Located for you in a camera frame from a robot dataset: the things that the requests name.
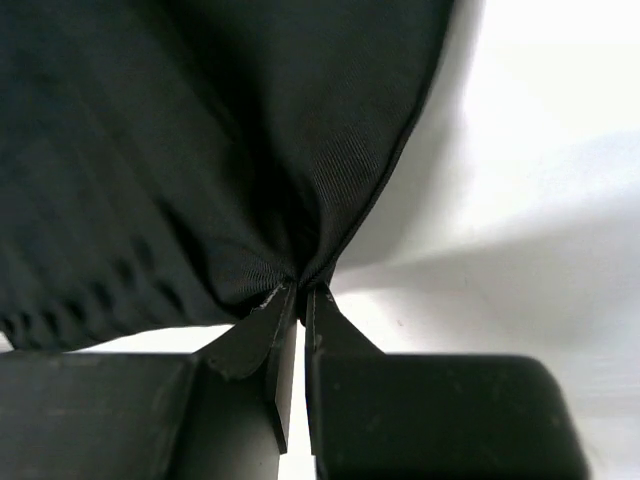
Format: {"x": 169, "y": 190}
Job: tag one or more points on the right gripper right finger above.
{"x": 374, "y": 415}

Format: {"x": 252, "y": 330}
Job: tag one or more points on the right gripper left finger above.
{"x": 219, "y": 413}

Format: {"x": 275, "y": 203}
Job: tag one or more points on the black skirt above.
{"x": 171, "y": 163}

